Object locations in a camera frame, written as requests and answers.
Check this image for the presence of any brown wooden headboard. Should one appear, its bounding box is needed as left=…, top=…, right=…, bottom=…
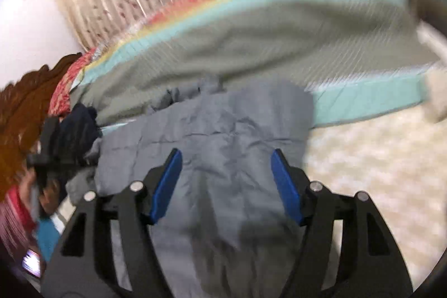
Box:
left=0, top=54, right=82, bottom=201

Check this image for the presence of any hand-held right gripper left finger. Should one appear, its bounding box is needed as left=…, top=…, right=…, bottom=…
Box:
left=41, top=149, right=183, bottom=298

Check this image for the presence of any red floral pillow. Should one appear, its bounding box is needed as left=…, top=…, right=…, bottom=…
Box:
left=49, top=47, right=102, bottom=117

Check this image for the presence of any grey jacket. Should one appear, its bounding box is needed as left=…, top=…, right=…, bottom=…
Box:
left=66, top=75, right=315, bottom=298

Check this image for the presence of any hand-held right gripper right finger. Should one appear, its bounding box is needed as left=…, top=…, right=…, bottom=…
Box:
left=272, top=149, right=414, bottom=298

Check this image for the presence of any dark navy cloth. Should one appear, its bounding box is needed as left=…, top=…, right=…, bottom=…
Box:
left=59, top=102, right=103, bottom=166

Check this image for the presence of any striped grey bed blanket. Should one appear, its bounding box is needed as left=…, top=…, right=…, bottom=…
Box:
left=49, top=0, right=447, bottom=131

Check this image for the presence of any person's pink clothing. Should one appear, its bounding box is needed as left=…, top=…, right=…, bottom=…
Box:
left=0, top=186, right=37, bottom=253

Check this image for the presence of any person's left hand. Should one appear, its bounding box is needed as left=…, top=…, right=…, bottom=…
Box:
left=19, top=172, right=65, bottom=215

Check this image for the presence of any smartphone with lit screen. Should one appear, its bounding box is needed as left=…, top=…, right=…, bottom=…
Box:
left=22, top=249, right=43, bottom=278

